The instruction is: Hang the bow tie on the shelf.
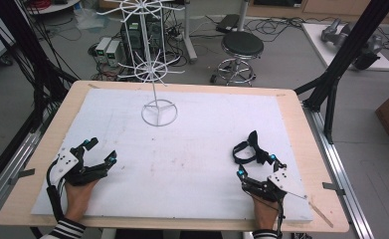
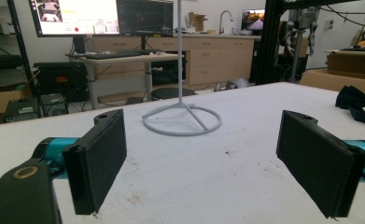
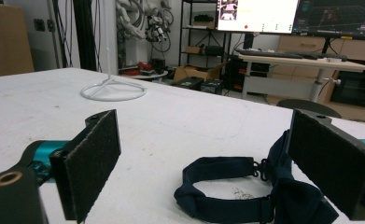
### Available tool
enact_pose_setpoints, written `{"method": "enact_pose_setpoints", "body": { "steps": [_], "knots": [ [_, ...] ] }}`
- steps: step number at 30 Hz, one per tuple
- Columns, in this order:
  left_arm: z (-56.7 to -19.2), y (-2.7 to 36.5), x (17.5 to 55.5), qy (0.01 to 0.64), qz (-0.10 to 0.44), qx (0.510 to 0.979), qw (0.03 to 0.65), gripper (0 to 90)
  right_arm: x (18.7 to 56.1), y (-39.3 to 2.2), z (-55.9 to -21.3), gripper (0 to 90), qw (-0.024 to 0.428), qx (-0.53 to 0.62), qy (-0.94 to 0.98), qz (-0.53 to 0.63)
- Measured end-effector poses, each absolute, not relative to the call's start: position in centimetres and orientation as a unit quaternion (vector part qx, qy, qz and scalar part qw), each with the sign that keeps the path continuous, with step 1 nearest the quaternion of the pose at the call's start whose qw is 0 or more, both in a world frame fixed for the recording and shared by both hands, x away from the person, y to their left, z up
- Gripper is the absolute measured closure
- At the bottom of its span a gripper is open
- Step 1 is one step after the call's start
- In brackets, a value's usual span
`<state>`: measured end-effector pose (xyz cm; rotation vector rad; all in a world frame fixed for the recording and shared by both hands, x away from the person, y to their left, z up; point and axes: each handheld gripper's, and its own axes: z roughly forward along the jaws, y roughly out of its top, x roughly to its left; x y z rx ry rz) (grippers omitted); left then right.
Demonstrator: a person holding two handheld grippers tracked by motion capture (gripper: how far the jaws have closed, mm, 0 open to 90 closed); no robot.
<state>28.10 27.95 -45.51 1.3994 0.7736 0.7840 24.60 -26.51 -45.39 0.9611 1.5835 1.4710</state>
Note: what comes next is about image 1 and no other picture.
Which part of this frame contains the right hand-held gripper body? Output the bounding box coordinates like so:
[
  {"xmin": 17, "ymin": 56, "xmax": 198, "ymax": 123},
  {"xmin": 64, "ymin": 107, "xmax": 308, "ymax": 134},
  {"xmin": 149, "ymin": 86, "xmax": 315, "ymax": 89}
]
[{"xmin": 242, "ymin": 169, "xmax": 308, "ymax": 204}]

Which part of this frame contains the white floor board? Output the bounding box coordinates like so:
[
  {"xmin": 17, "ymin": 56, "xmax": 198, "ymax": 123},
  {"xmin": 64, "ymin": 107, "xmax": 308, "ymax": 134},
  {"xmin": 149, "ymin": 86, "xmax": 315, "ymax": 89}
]
[{"xmin": 300, "ymin": 22, "xmax": 389, "ymax": 73}]

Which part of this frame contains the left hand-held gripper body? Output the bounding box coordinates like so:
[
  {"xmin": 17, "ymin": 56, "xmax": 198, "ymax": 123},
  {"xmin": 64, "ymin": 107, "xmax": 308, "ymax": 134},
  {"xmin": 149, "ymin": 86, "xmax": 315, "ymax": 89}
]
[{"xmin": 50, "ymin": 147, "xmax": 107, "ymax": 187}]

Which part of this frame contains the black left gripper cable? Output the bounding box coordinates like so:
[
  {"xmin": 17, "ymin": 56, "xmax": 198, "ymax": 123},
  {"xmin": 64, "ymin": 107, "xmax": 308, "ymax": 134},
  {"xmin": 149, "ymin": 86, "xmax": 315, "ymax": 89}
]
[{"xmin": 45, "ymin": 156, "xmax": 68, "ymax": 223}]

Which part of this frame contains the white foam board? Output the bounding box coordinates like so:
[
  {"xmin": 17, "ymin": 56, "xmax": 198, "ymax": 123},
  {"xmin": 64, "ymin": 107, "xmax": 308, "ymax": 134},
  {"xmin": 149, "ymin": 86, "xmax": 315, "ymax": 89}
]
[{"xmin": 30, "ymin": 88, "xmax": 314, "ymax": 223}]

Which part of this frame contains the grey power supply unit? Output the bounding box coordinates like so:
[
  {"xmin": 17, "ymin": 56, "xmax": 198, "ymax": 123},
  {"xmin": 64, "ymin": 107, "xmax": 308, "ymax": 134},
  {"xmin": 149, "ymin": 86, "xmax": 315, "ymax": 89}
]
[
  {"xmin": 105, "ymin": 40, "xmax": 122, "ymax": 68},
  {"xmin": 95, "ymin": 36, "xmax": 112, "ymax": 63}
]

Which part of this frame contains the round white table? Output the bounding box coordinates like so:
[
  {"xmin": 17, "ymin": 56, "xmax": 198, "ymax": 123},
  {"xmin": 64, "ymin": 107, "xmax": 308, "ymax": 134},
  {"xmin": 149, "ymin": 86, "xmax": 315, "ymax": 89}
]
[{"xmin": 24, "ymin": 0, "xmax": 83, "ymax": 16}]

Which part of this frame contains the black flat box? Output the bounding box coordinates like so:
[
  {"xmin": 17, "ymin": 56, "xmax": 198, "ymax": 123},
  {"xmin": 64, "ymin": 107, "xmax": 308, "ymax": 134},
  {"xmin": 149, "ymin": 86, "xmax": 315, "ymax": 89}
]
[{"xmin": 215, "ymin": 13, "xmax": 242, "ymax": 35}]

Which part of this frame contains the black frame post with cables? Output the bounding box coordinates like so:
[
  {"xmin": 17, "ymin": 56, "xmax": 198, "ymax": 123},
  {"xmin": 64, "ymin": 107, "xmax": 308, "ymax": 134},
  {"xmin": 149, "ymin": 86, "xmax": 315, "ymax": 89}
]
[{"xmin": 0, "ymin": 0, "xmax": 81, "ymax": 133}]

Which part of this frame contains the white wire display rack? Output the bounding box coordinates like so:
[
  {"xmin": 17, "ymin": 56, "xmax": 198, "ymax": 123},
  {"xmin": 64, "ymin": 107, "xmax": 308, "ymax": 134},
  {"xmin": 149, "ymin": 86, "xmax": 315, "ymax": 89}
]
[{"xmin": 96, "ymin": 0, "xmax": 186, "ymax": 128}]

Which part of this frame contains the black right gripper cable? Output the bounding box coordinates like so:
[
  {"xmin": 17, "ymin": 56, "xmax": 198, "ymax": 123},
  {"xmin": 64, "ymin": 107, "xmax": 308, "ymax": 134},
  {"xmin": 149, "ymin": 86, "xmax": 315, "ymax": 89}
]
[{"xmin": 248, "ymin": 190, "xmax": 287, "ymax": 239}]

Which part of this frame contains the grey metal clamp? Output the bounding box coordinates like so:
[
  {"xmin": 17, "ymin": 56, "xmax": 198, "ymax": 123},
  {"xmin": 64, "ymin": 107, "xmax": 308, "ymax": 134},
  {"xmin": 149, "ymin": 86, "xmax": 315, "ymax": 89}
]
[
  {"xmin": 321, "ymin": 181, "xmax": 346, "ymax": 197},
  {"xmin": 8, "ymin": 167, "xmax": 37, "ymax": 186}
]

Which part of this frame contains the dark computer tower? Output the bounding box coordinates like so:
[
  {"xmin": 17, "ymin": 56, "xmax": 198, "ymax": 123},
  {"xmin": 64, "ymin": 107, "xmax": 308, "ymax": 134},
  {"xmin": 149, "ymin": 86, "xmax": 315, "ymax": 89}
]
[{"xmin": 120, "ymin": 14, "xmax": 166, "ymax": 63}]

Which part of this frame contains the grey and black robot part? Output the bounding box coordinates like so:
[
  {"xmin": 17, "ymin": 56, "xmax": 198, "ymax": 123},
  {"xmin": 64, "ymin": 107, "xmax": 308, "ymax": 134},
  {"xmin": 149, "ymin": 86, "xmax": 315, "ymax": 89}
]
[{"xmin": 351, "ymin": 33, "xmax": 385, "ymax": 72}]

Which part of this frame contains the thin wooden stick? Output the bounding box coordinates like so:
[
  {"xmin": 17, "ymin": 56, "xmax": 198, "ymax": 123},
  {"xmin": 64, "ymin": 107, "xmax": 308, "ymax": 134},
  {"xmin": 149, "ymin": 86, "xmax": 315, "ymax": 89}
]
[{"xmin": 308, "ymin": 200, "xmax": 335, "ymax": 229}]

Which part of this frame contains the person's right hand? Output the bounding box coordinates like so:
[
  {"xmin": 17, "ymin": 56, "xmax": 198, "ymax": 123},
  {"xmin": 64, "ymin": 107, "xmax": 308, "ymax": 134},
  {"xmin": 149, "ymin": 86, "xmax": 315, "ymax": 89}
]
[{"xmin": 252, "ymin": 194, "xmax": 280, "ymax": 232}]

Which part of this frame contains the black round stool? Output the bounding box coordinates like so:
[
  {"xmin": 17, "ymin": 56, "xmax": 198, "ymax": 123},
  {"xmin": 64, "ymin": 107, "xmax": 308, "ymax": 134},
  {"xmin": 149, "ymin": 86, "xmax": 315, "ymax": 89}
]
[{"xmin": 209, "ymin": 30, "xmax": 266, "ymax": 88}]

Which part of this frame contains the person's left hand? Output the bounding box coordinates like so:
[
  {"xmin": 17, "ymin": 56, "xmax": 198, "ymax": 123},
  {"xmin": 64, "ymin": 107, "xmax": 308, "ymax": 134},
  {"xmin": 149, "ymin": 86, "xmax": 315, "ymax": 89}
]
[{"xmin": 64, "ymin": 178, "xmax": 100, "ymax": 223}]

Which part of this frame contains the wooden table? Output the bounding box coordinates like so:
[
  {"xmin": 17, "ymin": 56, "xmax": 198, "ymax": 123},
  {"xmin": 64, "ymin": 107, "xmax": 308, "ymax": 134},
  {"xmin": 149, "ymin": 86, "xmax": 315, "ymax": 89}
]
[{"xmin": 0, "ymin": 80, "xmax": 350, "ymax": 234}]

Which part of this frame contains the black bow tie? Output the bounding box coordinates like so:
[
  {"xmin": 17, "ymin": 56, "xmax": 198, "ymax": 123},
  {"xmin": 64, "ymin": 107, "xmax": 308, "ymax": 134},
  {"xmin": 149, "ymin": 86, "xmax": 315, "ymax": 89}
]
[{"xmin": 232, "ymin": 129, "xmax": 274, "ymax": 166}]

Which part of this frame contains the grey metal desk leg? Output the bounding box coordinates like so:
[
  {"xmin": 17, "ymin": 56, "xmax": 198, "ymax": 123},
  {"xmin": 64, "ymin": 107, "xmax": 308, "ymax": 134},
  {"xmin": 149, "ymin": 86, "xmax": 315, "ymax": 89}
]
[{"xmin": 181, "ymin": 0, "xmax": 199, "ymax": 65}]

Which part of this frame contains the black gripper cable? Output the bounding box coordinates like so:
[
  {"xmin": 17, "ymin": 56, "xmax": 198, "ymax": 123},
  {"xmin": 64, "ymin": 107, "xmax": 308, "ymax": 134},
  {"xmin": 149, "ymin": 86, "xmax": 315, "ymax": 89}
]
[
  {"xmin": 45, "ymin": 156, "xmax": 68, "ymax": 223},
  {"xmin": 248, "ymin": 190, "xmax": 287, "ymax": 239}
]

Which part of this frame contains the aluminium rail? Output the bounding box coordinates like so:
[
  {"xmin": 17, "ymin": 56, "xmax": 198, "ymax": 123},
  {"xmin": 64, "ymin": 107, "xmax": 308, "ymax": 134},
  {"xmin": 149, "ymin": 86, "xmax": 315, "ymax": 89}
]
[
  {"xmin": 0, "ymin": 127, "xmax": 52, "ymax": 227},
  {"xmin": 301, "ymin": 102, "xmax": 376, "ymax": 239}
]

